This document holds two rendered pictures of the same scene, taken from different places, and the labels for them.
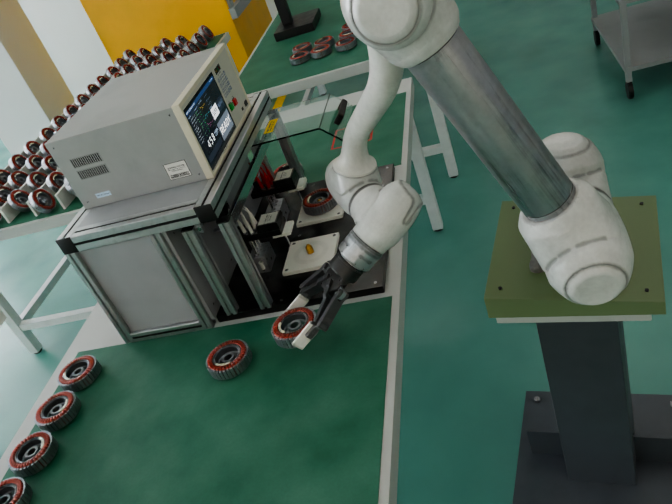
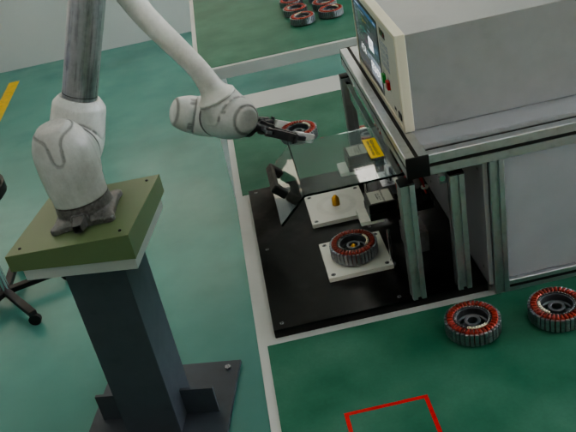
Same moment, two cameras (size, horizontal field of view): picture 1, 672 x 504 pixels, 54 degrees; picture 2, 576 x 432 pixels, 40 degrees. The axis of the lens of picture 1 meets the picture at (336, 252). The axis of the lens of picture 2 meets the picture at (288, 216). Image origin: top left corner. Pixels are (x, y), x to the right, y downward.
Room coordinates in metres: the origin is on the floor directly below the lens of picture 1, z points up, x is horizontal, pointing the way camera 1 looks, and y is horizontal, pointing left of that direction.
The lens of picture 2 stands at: (3.20, -0.67, 1.83)
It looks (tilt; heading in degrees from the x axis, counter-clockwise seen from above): 31 degrees down; 160
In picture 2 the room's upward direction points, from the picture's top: 12 degrees counter-clockwise
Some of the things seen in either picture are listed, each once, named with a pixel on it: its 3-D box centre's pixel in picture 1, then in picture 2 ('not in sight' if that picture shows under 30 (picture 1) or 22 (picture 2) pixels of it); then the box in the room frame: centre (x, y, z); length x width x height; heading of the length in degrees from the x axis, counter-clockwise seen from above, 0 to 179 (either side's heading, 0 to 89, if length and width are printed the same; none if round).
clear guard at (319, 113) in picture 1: (294, 127); (347, 170); (1.87, -0.02, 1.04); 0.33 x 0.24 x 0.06; 71
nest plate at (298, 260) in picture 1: (311, 253); (336, 206); (1.58, 0.07, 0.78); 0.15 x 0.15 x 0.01; 71
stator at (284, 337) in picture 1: (295, 327); (298, 132); (1.21, 0.15, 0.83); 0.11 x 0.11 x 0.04
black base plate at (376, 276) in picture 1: (314, 235); (351, 234); (1.70, 0.04, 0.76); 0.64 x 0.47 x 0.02; 161
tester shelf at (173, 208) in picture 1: (176, 163); (462, 83); (1.80, 0.33, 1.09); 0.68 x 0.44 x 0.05; 161
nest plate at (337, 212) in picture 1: (322, 208); (355, 255); (1.81, -0.01, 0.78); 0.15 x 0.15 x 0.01; 71
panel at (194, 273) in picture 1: (221, 208); (440, 156); (1.78, 0.27, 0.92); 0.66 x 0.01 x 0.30; 161
